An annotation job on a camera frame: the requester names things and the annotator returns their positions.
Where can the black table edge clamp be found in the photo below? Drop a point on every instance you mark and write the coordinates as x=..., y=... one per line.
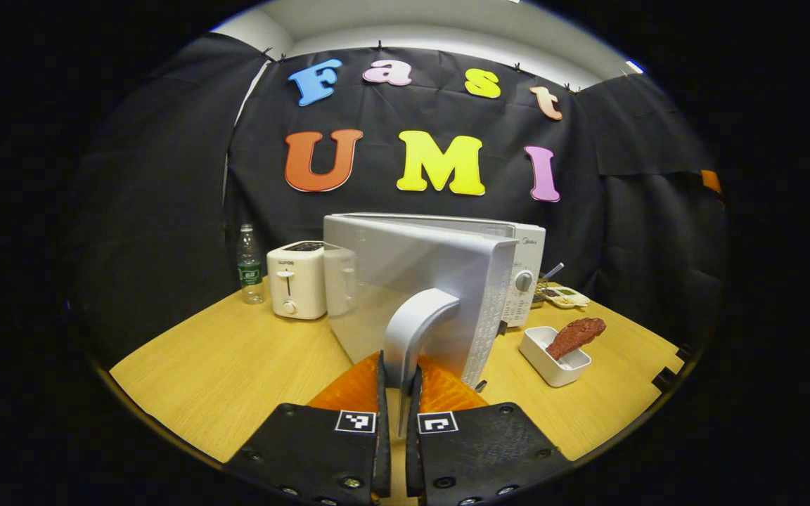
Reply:
x=685, y=351
x=664, y=379

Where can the white rectangular tray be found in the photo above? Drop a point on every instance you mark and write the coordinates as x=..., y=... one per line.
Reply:
x=549, y=365

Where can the clear plastic water bottle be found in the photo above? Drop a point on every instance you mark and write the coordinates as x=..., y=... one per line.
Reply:
x=250, y=270

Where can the small ceiling light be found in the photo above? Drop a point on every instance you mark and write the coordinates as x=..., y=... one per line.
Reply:
x=634, y=67

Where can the white toaster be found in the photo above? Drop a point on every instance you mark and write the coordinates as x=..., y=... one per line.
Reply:
x=296, y=281

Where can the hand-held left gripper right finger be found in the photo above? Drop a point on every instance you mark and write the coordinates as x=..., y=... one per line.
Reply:
x=413, y=436

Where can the reddish brown meat piece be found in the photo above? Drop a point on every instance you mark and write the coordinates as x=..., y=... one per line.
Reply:
x=574, y=336

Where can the white microwave oven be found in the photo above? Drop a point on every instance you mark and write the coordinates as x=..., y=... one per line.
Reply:
x=405, y=281

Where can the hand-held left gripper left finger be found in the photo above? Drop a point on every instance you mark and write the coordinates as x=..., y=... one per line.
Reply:
x=384, y=436

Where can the white divided condiment dish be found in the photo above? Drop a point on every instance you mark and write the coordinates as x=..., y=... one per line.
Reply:
x=567, y=298

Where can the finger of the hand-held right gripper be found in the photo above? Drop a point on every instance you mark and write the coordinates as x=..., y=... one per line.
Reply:
x=711, y=181

